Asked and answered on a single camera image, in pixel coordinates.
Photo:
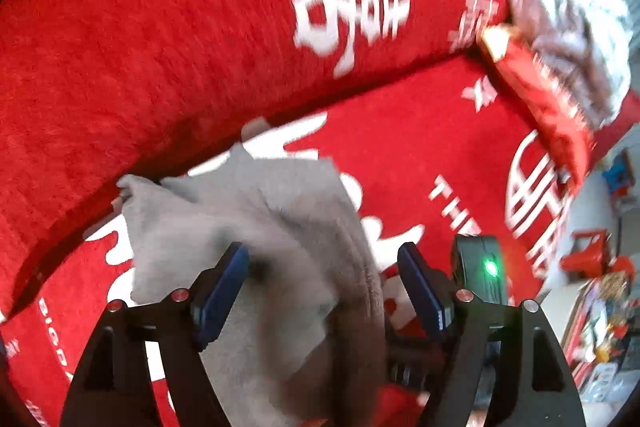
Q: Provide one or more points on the blue toy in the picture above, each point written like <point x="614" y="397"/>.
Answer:
<point x="619" y="174"/>

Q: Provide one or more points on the grey small garment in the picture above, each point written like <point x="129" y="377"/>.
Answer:
<point x="290" y="232"/>

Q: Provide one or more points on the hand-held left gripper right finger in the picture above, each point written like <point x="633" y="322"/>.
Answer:
<point x="420" y="292"/>

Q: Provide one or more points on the pile of colourful boxes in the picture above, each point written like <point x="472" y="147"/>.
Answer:
<point x="600" y="332"/>

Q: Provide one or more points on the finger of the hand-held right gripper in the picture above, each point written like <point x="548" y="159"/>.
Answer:
<point x="410" y="362"/>

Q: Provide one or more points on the red printed sofa cover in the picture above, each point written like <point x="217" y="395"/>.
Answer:
<point x="150" y="57"/>

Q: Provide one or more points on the grey fluffy blanket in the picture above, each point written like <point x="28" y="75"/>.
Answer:
<point x="565" y="7"/>

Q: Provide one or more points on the red plastic stool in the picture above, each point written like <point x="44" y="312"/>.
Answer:
<point x="590" y="254"/>

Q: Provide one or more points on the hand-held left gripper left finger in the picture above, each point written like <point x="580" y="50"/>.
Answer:
<point x="225" y="292"/>

